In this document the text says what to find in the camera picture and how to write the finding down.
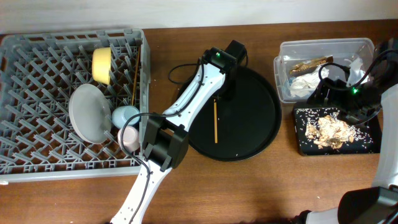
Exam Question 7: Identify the grey round plate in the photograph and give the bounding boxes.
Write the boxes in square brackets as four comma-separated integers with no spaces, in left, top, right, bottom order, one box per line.
[68,84,112,144]

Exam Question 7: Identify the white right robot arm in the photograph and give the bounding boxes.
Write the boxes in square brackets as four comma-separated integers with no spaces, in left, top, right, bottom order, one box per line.
[292,38,397,223]

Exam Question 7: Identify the pink plastic cup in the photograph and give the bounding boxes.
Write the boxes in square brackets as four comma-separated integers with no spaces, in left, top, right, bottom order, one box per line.
[123,126,140,152]

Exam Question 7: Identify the food scraps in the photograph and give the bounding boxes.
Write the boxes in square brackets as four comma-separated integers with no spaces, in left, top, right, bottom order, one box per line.
[305,115,356,149]

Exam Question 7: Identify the round black tray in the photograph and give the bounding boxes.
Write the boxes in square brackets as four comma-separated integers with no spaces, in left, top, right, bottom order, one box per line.
[189,67,282,161]

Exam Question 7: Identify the blue plastic cup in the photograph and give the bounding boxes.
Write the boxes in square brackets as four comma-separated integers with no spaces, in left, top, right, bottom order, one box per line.
[112,106,139,129]

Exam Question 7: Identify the wooden chopstick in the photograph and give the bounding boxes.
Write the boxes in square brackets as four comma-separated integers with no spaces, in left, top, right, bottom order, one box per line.
[131,47,141,106]
[213,99,218,144]

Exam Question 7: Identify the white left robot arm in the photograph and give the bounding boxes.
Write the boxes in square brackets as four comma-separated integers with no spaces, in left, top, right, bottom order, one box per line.
[110,40,247,224]

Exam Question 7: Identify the white napkin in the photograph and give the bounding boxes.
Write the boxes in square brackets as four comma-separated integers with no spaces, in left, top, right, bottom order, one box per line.
[290,66,320,98]

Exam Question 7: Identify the yellow bowl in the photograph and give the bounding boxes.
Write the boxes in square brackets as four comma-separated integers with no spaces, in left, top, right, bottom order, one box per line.
[91,47,111,85]

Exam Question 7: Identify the grey dishwasher rack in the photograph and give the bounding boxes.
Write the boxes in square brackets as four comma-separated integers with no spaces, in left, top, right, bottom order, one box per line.
[1,29,150,185]

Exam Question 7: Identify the black rectangular tray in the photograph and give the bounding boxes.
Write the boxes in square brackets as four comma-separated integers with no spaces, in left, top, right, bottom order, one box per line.
[292,102,382,156]

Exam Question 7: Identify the gold snack wrapper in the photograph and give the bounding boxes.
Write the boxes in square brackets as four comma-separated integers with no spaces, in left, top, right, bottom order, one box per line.
[289,56,333,77]

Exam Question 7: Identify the clear plastic bin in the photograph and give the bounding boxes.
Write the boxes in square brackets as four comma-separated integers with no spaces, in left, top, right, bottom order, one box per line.
[274,38,375,104]

